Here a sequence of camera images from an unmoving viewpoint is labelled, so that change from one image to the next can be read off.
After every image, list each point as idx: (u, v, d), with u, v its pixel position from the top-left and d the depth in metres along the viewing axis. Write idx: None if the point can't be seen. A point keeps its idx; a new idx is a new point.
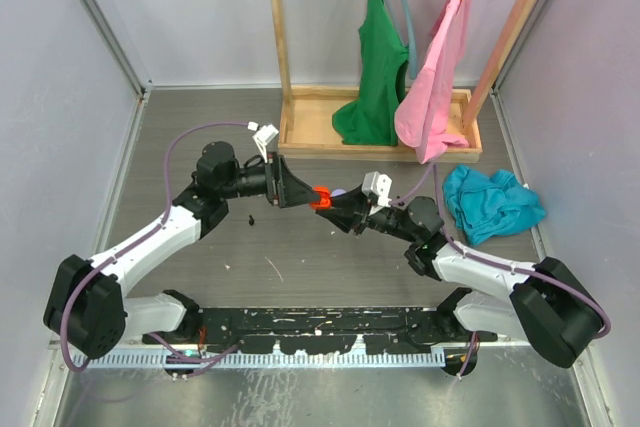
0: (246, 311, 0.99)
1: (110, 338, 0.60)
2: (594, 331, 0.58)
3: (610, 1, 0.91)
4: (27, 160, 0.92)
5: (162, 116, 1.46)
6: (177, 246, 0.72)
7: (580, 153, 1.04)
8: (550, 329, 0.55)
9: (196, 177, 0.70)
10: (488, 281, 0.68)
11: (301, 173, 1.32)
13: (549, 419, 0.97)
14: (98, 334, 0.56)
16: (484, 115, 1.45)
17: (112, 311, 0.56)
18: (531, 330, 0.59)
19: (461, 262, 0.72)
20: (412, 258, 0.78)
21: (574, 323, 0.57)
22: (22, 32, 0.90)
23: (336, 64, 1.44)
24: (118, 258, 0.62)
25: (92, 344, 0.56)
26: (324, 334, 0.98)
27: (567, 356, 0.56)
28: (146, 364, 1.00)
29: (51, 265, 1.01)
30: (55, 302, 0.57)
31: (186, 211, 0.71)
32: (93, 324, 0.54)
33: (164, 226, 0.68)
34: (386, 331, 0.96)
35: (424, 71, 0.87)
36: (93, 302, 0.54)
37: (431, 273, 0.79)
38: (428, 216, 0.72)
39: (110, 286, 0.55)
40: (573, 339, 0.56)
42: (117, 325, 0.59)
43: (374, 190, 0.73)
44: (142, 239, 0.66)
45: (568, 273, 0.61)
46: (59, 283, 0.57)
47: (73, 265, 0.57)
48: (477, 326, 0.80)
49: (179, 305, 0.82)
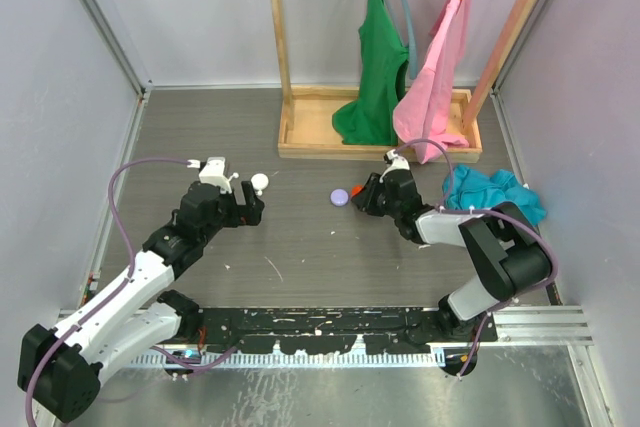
0: (246, 311, 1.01)
1: (85, 400, 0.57)
2: (538, 276, 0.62)
3: (610, 1, 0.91)
4: (27, 161, 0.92)
5: (162, 116, 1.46)
6: (147, 298, 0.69)
7: (580, 153, 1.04)
8: (491, 257, 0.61)
9: (177, 215, 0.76)
10: (448, 224, 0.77)
11: (301, 172, 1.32)
13: (549, 419, 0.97)
14: (70, 400, 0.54)
16: (484, 115, 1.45)
17: (81, 381, 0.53)
18: (477, 261, 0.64)
19: (435, 217, 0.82)
20: (401, 225, 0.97)
21: (518, 261, 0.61)
22: (22, 32, 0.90)
23: (336, 64, 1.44)
24: (83, 325, 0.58)
25: (63, 411, 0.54)
26: (324, 334, 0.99)
27: (506, 290, 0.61)
28: (145, 363, 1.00)
29: (52, 265, 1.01)
30: (25, 371, 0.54)
31: (152, 259, 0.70)
32: (61, 393, 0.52)
33: (131, 280, 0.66)
34: (386, 331, 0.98)
35: (424, 71, 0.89)
36: (58, 373, 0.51)
37: (418, 238, 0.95)
38: (399, 177, 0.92)
39: (76, 356, 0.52)
40: (514, 274, 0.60)
42: (93, 386, 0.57)
43: (387, 154, 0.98)
44: (111, 297, 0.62)
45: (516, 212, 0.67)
46: (24, 353, 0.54)
47: (37, 335, 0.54)
48: (470, 312, 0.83)
49: (171, 317, 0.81)
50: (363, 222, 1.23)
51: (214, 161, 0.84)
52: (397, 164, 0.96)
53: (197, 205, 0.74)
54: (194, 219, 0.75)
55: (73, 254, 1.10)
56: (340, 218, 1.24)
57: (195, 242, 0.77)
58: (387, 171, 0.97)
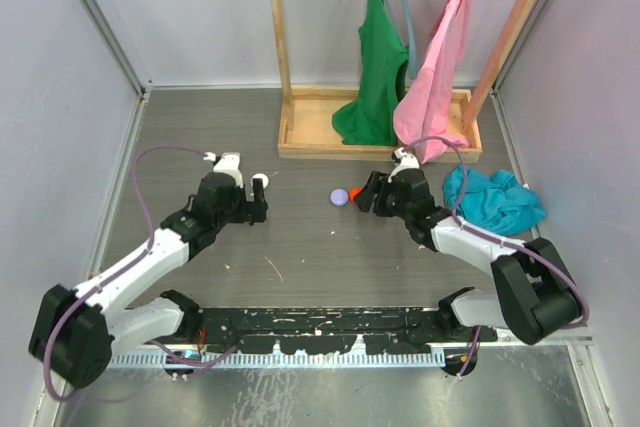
0: (246, 311, 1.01)
1: (96, 370, 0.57)
2: (567, 321, 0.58)
3: (610, 1, 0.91)
4: (28, 161, 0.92)
5: (162, 116, 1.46)
6: (161, 274, 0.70)
7: (580, 153, 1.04)
8: (524, 304, 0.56)
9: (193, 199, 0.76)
10: (476, 250, 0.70)
11: (301, 172, 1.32)
13: (549, 419, 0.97)
14: (85, 364, 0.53)
16: (484, 115, 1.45)
17: (97, 344, 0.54)
18: (505, 302, 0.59)
19: (458, 233, 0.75)
20: (413, 229, 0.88)
21: (549, 305, 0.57)
22: (22, 32, 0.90)
23: (337, 64, 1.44)
24: (104, 288, 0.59)
25: (77, 376, 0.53)
26: (324, 334, 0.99)
27: (533, 336, 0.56)
28: (145, 364, 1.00)
29: (52, 265, 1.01)
30: (37, 334, 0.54)
31: (172, 235, 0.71)
32: (78, 353, 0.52)
33: (150, 251, 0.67)
34: (386, 331, 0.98)
35: (424, 71, 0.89)
36: (77, 333, 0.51)
37: (431, 244, 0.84)
38: (411, 176, 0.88)
39: (96, 317, 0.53)
40: (544, 320, 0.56)
42: (105, 352, 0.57)
43: (395, 152, 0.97)
44: (130, 265, 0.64)
45: (553, 251, 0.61)
46: (41, 313, 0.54)
47: (57, 295, 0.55)
48: (471, 318, 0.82)
49: (175, 310, 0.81)
50: (363, 222, 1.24)
51: (229, 156, 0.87)
52: (405, 162, 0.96)
53: (214, 192, 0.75)
54: (211, 204, 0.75)
55: (74, 254, 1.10)
56: (340, 218, 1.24)
57: (209, 226, 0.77)
58: (396, 170, 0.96)
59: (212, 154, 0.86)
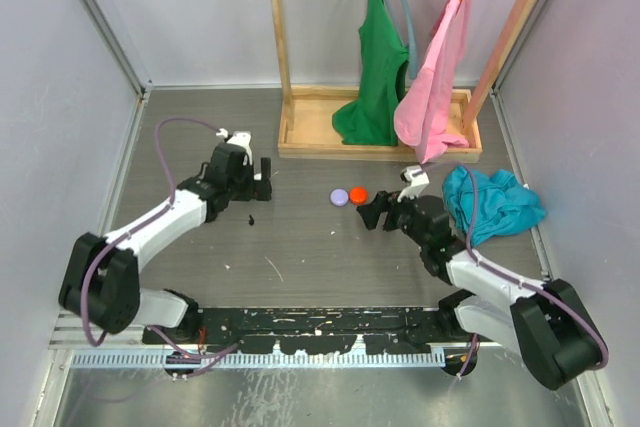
0: (246, 311, 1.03)
1: (124, 318, 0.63)
2: (589, 365, 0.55)
3: (610, 1, 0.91)
4: (28, 161, 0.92)
5: (162, 116, 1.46)
6: (181, 230, 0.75)
7: (580, 153, 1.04)
8: (544, 349, 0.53)
9: (209, 165, 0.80)
10: (494, 291, 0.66)
11: (301, 172, 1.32)
13: (549, 420, 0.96)
14: (116, 309, 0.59)
16: (484, 115, 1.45)
17: (128, 288, 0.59)
18: (525, 345, 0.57)
19: (474, 269, 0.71)
20: (427, 260, 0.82)
21: (570, 349, 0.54)
22: (22, 32, 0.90)
23: (337, 64, 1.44)
24: (132, 235, 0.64)
25: (111, 318, 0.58)
26: (324, 334, 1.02)
27: (554, 380, 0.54)
28: (146, 363, 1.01)
29: (52, 266, 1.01)
30: (69, 281, 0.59)
31: (191, 195, 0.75)
32: (114, 295, 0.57)
33: (172, 207, 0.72)
34: (386, 331, 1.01)
35: (424, 71, 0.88)
36: (114, 273, 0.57)
37: (446, 277, 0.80)
38: (432, 207, 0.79)
39: (128, 259, 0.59)
40: (565, 364, 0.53)
42: (132, 301, 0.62)
43: (403, 173, 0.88)
44: (154, 218, 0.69)
45: (573, 294, 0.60)
46: (76, 258, 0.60)
47: (88, 241, 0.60)
48: (476, 328, 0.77)
49: (182, 300, 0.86)
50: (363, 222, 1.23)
51: (241, 133, 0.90)
52: (415, 183, 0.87)
53: (229, 154, 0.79)
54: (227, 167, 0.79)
55: None
56: (340, 218, 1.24)
57: (225, 191, 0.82)
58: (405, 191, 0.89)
59: (225, 130, 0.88)
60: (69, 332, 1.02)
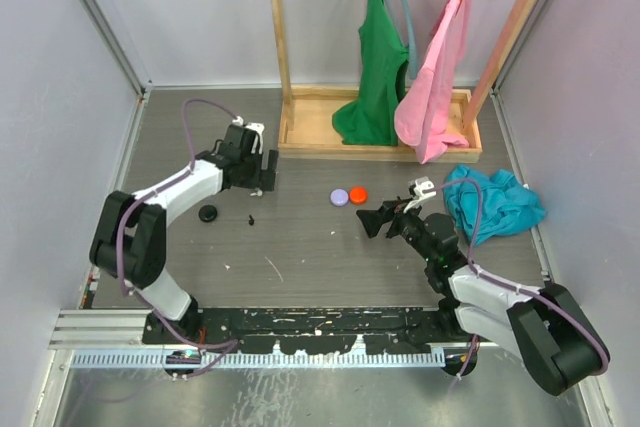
0: (246, 311, 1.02)
1: (154, 271, 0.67)
2: (591, 370, 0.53)
3: (610, 1, 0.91)
4: (28, 161, 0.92)
5: (162, 116, 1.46)
6: (198, 197, 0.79)
7: (580, 153, 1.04)
8: (543, 352, 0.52)
9: (224, 141, 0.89)
10: (492, 299, 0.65)
11: (301, 173, 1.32)
13: (549, 419, 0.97)
14: (146, 263, 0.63)
16: (484, 115, 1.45)
17: (157, 240, 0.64)
18: (525, 351, 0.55)
19: (474, 281, 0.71)
20: (430, 275, 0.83)
21: (570, 353, 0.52)
22: (22, 33, 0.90)
23: (337, 64, 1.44)
24: (159, 193, 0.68)
25: (142, 269, 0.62)
26: (324, 334, 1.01)
27: (557, 387, 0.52)
28: (145, 363, 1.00)
29: (52, 265, 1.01)
30: (100, 236, 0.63)
31: (210, 165, 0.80)
32: (144, 245, 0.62)
33: (193, 173, 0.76)
34: (386, 331, 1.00)
35: (424, 71, 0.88)
36: (144, 224, 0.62)
37: (449, 293, 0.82)
38: (443, 229, 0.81)
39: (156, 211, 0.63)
40: (567, 369, 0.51)
42: (158, 257, 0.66)
43: (415, 186, 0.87)
44: (176, 180, 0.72)
45: (570, 297, 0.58)
46: (106, 214, 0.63)
47: (119, 196, 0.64)
48: (475, 329, 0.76)
49: (185, 295, 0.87)
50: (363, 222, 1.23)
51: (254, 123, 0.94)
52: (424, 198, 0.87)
53: (242, 130, 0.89)
54: (240, 142, 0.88)
55: (73, 255, 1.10)
56: (340, 218, 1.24)
57: (238, 165, 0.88)
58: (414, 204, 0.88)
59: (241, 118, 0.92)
60: (69, 332, 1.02)
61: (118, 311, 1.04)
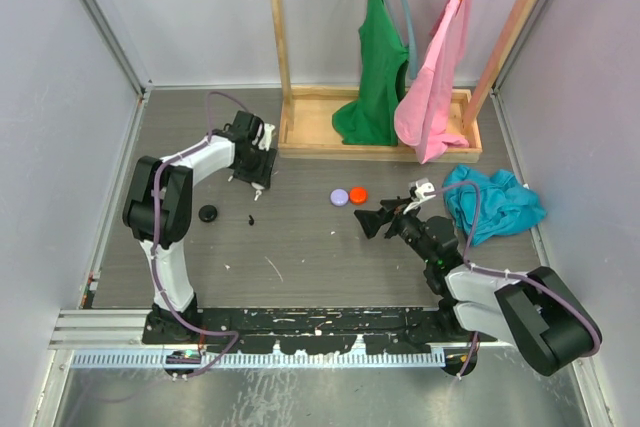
0: (246, 311, 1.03)
1: (181, 232, 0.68)
2: (584, 350, 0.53)
3: (610, 0, 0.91)
4: (28, 161, 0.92)
5: (162, 116, 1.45)
6: (216, 166, 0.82)
7: (580, 152, 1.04)
8: (532, 331, 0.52)
9: (231, 125, 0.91)
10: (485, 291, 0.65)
11: (301, 172, 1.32)
13: (549, 420, 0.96)
14: (177, 219, 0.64)
16: (483, 115, 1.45)
17: (185, 200, 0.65)
18: (516, 333, 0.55)
19: (466, 276, 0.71)
20: (429, 276, 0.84)
21: (561, 333, 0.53)
22: (21, 31, 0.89)
23: (337, 64, 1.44)
24: (184, 157, 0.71)
25: (174, 226, 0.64)
26: (324, 334, 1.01)
27: (549, 368, 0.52)
28: (145, 363, 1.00)
29: (52, 265, 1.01)
30: (133, 195, 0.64)
31: (223, 139, 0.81)
32: (176, 203, 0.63)
33: (210, 144, 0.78)
34: (386, 331, 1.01)
35: (424, 71, 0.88)
36: (174, 182, 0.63)
37: (446, 293, 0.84)
38: (444, 230, 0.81)
39: (185, 172, 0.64)
40: (558, 348, 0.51)
42: (187, 215, 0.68)
43: (418, 189, 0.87)
44: (197, 148, 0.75)
45: (557, 280, 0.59)
46: (138, 175, 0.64)
47: (150, 157, 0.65)
48: (476, 325, 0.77)
49: (189, 288, 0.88)
50: None
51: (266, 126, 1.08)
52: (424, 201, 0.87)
53: (250, 116, 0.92)
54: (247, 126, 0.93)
55: (73, 255, 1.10)
56: (340, 218, 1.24)
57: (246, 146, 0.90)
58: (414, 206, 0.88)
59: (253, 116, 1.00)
60: (69, 332, 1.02)
61: (118, 311, 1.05)
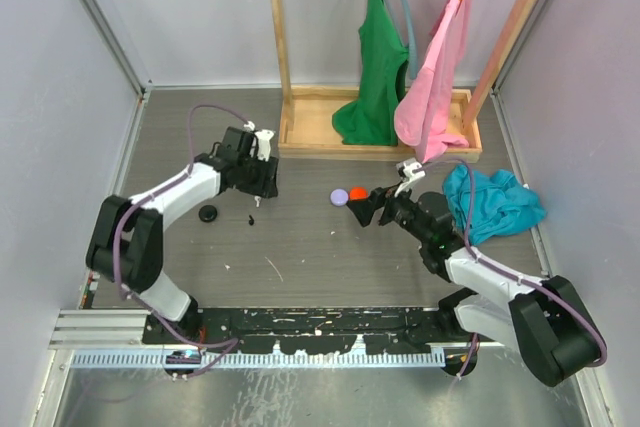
0: (246, 311, 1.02)
1: (151, 276, 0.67)
2: (588, 361, 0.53)
3: (610, 1, 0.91)
4: (28, 161, 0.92)
5: (162, 116, 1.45)
6: (195, 198, 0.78)
7: (580, 153, 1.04)
8: (542, 344, 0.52)
9: (221, 144, 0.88)
10: (492, 288, 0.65)
11: (301, 173, 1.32)
13: (549, 419, 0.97)
14: (142, 268, 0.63)
16: (483, 115, 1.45)
17: (153, 246, 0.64)
18: (524, 342, 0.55)
19: (473, 266, 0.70)
20: (425, 255, 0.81)
21: (569, 346, 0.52)
22: (22, 32, 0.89)
23: (337, 64, 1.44)
24: (156, 197, 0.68)
25: (138, 273, 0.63)
26: (324, 334, 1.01)
27: (554, 378, 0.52)
28: (145, 363, 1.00)
29: (51, 265, 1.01)
30: (97, 240, 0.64)
31: (207, 168, 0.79)
32: (139, 250, 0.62)
33: (189, 176, 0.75)
34: (386, 331, 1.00)
35: (424, 71, 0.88)
36: (138, 229, 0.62)
37: (445, 274, 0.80)
38: (437, 206, 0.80)
39: (152, 216, 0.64)
40: (564, 360, 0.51)
42: (157, 260, 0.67)
43: (404, 165, 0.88)
44: (172, 185, 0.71)
45: (571, 290, 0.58)
46: (104, 219, 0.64)
47: (115, 200, 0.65)
48: (473, 326, 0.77)
49: (184, 294, 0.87)
50: None
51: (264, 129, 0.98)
52: (413, 178, 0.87)
53: (240, 133, 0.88)
54: (238, 144, 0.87)
55: (73, 255, 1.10)
56: (340, 218, 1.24)
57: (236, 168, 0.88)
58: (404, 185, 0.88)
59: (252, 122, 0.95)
60: (69, 332, 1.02)
61: (118, 311, 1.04)
